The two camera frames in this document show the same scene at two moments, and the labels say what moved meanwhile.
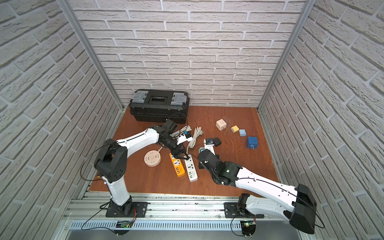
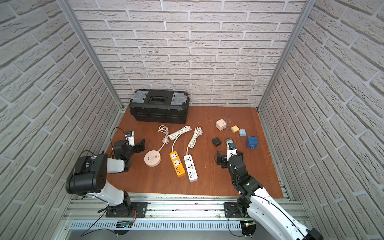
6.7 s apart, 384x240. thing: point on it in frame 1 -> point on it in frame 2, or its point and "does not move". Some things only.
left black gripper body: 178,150 -> 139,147
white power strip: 191,169 does not move
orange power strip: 177,165 does not move
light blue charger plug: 242,132 does not move
